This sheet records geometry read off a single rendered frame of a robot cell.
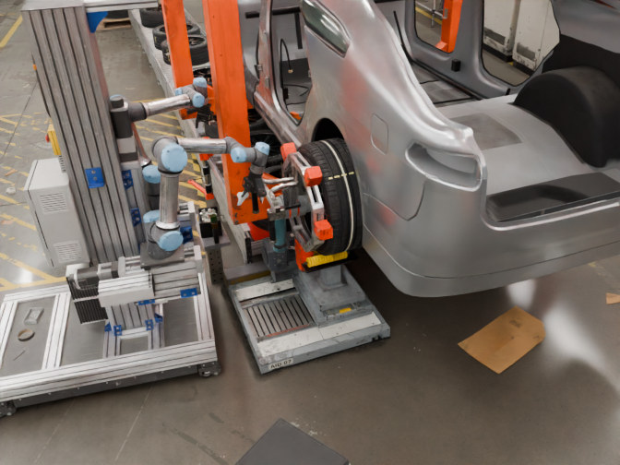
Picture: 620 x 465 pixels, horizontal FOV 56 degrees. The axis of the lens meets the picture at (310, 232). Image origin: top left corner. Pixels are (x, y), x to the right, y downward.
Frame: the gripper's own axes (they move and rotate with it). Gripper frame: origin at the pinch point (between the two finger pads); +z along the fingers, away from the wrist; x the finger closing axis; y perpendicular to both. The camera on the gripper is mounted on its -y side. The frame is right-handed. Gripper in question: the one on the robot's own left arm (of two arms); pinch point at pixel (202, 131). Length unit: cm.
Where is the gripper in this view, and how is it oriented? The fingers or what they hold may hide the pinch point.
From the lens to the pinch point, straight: 378.4
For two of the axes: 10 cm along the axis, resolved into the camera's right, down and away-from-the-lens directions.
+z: -0.2, 7.6, 6.5
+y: 9.3, 2.5, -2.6
